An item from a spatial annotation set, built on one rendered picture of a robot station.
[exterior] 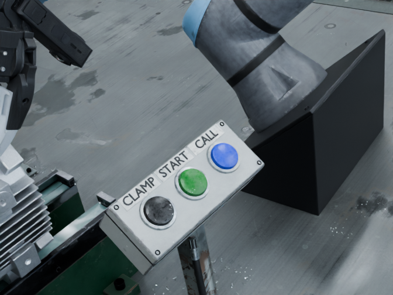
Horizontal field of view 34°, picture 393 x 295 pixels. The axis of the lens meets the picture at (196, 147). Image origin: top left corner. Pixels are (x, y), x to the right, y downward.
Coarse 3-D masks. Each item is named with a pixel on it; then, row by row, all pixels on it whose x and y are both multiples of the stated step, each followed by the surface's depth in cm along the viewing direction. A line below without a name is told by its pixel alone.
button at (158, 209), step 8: (152, 200) 62; (160, 200) 63; (168, 200) 63; (144, 208) 62; (152, 208) 62; (160, 208) 62; (168, 208) 63; (152, 216) 62; (160, 216) 62; (168, 216) 62; (160, 224) 62
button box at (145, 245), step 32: (224, 128) 70; (192, 160) 67; (256, 160) 70; (128, 192) 63; (160, 192) 64; (224, 192) 66; (128, 224) 61; (192, 224) 64; (128, 256) 64; (160, 256) 61
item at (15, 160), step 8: (8, 152) 71; (16, 152) 72; (0, 160) 71; (8, 160) 71; (16, 160) 71; (0, 168) 72; (8, 168) 71; (16, 168) 73; (48, 232) 79; (40, 240) 78; (48, 240) 78; (40, 248) 78
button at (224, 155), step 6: (222, 144) 68; (228, 144) 69; (216, 150) 68; (222, 150) 68; (228, 150) 68; (234, 150) 68; (216, 156) 67; (222, 156) 67; (228, 156) 68; (234, 156) 68; (216, 162) 67; (222, 162) 67; (228, 162) 67; (234, 162) 68; (222, 168) 67; (228, 168) 67
